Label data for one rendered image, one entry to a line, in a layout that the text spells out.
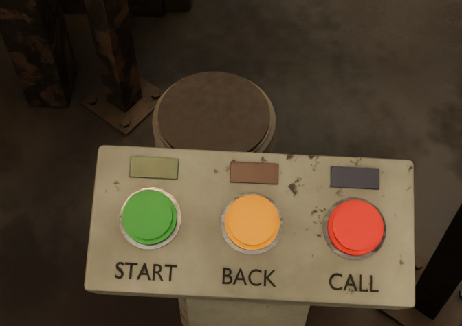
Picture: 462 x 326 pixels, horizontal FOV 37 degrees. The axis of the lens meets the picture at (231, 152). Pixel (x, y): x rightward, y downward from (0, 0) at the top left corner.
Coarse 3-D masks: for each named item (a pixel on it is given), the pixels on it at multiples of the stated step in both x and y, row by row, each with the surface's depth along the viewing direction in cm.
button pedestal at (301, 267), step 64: (128, 192) 52; (192, 192) 52; (256, 192) 52; (320, 192) 52; (384, 192) 51; (128, 256) 51; (192, 256) 50; (256, 256) 50; (320, 256) 50; (384, 256) 50; (192, 320) 58; (256, 320) 58
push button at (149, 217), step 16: (144, 192) 51; (160, 192) 51; (128, 208) 50; (144, 208) 50; (160, 208) 50; (128, 224) 50; (144, 224) 50; (160, 224) 50; (176, 224) 51; (144, 240) 50; (160, 240) 50
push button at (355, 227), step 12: (348, 204) 50; (360, 204) 50; (336, 216) 50; (348, 216) 50; (360, 216) 50; (372, 216) 50; (336, 228) 50; (348, 228) 50; (360, 228) 50; (372, 228) 50; (336, 240) 50; (348, 240) 50; (360, 240) 50; (372, 240) 50; (348, 252) 50; (360, 252) 50
